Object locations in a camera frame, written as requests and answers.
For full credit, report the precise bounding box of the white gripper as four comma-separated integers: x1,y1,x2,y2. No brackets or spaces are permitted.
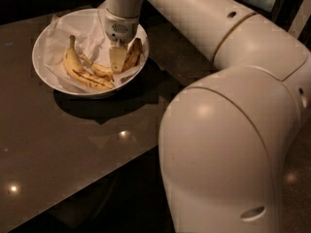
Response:
104,10,139,74

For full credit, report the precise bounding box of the white crumpled paper liner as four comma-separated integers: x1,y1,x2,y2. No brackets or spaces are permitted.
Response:
43,7,147,94

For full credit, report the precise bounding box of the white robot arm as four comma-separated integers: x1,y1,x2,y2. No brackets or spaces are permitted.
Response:
104,0,311,233

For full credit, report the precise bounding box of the white ceramic bowl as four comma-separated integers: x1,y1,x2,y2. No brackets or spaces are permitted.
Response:
31,8,151,100

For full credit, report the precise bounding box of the left yellow banana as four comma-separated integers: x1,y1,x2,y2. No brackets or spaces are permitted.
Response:
62,35,114,92

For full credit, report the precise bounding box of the spotted yellow banana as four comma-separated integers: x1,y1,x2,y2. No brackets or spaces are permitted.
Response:
80,38,143,81

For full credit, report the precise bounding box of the grey counter table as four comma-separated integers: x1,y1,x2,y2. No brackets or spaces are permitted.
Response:
0,5,186,233

